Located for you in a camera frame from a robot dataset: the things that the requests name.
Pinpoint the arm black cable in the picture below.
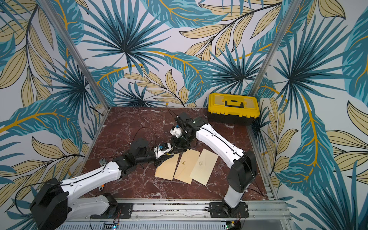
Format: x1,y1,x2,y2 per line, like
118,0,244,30
130,126,157,147
206,126,266,197

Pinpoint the aluminium corner post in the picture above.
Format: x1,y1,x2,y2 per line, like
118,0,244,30
38,0,110,110
248,0,301,97

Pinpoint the yellow black toolbox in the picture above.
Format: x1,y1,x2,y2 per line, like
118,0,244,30
208,93,260,126

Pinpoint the manila envelope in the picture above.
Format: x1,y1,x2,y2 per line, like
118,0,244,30
190,149,218,186
173,150,200,184
155,154,180,181

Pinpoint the left aluminium corner post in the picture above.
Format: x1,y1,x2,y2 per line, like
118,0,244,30
38,0,110,110

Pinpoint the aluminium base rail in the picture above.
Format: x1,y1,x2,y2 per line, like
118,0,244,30
59,199,297,230

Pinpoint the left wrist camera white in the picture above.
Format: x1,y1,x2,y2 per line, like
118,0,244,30
153,143,172,159

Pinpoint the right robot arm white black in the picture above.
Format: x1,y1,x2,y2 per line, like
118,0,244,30
171,113,257,218

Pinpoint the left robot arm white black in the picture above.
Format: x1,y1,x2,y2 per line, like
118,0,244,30
30,139,177,230

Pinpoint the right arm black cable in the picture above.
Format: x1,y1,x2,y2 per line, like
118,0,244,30
206,126,266,197

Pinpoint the orange adjustable wrench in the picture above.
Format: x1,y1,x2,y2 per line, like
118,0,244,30
98,157,108,192

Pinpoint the right aluminium corner post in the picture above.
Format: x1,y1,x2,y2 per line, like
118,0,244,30
248,0,301,97

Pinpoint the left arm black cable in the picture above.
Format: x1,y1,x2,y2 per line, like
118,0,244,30
130,126,157,147

